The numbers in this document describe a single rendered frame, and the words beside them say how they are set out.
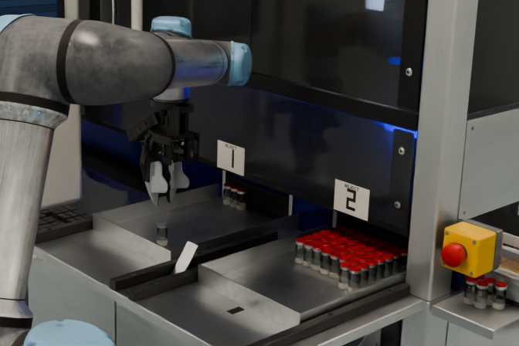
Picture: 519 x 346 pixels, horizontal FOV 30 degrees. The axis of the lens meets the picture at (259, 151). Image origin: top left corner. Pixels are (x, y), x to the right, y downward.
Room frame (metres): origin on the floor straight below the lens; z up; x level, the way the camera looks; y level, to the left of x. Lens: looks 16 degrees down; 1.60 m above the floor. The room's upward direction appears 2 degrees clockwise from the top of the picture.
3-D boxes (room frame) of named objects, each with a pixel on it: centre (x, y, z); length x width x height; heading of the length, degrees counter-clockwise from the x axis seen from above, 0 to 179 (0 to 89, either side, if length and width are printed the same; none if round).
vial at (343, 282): (1.62, -0.16, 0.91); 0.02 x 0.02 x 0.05
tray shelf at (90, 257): (1.72, 0.06, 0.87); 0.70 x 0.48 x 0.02; 44
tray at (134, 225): (1.89, 0.13, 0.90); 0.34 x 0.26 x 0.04; 134
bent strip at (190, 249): (1.62, 0.17, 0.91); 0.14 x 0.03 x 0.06; 134
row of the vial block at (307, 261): (1.68, -0.14, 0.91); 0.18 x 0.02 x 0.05; 44
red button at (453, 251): (1.52, -0.33, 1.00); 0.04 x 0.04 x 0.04; 44
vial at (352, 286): (1.60, -0.18, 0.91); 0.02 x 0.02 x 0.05
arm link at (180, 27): (1.79, 0.17, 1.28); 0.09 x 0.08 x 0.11; 163
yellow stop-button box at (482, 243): (1.55, -0.37, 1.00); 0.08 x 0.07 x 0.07; 134
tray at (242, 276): (1.65, -0.11, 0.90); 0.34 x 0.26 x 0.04; 134
